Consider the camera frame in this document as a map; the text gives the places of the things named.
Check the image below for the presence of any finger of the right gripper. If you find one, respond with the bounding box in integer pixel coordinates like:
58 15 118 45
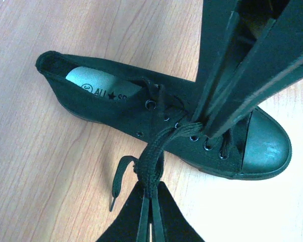
191 1 241 121
204 1 303 138

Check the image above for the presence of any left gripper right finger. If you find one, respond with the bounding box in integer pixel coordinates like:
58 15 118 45
151 182 203 241

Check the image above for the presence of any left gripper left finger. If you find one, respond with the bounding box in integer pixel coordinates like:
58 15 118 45
98 182 149 242

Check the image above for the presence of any black sneaker with laces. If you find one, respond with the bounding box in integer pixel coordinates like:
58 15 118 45
35 51 291 205

